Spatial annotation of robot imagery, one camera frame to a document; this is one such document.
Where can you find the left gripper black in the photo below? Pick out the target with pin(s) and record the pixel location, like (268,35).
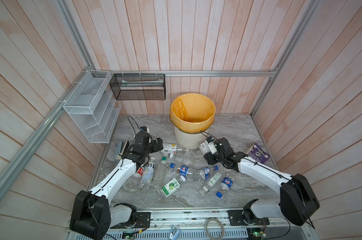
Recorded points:
(153,143)

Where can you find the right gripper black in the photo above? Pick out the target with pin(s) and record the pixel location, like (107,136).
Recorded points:
(209,159)

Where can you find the square white label bottle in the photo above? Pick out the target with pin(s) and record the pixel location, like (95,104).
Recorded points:
(204,148)

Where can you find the white cap tall bottle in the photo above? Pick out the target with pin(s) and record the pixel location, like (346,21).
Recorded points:
(148,174)

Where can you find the pepsi label bottle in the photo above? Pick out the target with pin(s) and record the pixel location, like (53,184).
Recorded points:
(226,184)

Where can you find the green cap clear bottle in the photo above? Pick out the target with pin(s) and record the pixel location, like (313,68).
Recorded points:
(161,171)

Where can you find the green text bottle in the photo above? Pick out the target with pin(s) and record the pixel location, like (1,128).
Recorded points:
(210,183)

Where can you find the blue label crushed bottle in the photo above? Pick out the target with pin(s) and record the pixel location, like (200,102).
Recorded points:
(184,169)

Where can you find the green lime label bottle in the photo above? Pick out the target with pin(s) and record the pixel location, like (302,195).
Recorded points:
(173,185)

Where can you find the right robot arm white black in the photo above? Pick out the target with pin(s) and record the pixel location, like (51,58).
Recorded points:
(297,201)

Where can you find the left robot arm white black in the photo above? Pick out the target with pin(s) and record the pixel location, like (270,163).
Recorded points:
(92,215)

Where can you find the cream waste bin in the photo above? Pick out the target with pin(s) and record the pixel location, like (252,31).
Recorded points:
(189,140)

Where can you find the yellow bin liner bag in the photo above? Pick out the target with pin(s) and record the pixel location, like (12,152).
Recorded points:
(192,112)

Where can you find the black smartphone white case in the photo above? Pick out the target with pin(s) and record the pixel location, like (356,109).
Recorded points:
(121,148)

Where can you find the white label clear bottle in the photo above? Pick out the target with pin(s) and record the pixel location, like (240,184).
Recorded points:
(174,149)

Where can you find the blue cap crushed bottle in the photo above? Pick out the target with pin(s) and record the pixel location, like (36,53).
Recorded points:
(205,173)

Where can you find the purple framed card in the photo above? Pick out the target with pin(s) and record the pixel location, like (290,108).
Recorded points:
(256,152)

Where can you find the clear bottle white cap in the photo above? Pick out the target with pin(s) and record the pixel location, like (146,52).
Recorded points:
(181,159)

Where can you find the red label water bottle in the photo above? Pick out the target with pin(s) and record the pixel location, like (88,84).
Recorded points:
(132,184)

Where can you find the black mesh basket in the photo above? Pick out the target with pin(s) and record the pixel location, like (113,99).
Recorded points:
(138,87)

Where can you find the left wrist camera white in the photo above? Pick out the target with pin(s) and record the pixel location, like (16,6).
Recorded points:
(144,131)

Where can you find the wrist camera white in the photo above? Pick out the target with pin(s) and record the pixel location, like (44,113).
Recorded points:
(211,145)
(144,131)

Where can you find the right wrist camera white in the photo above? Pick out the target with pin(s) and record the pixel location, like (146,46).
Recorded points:
(211,145)

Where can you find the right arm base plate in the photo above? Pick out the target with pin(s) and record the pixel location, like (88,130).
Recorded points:
(245,218)

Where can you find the white wire mesh shelf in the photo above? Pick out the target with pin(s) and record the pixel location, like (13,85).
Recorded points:
(92,107)

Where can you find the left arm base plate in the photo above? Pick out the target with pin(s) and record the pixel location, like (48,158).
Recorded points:
(141,220)

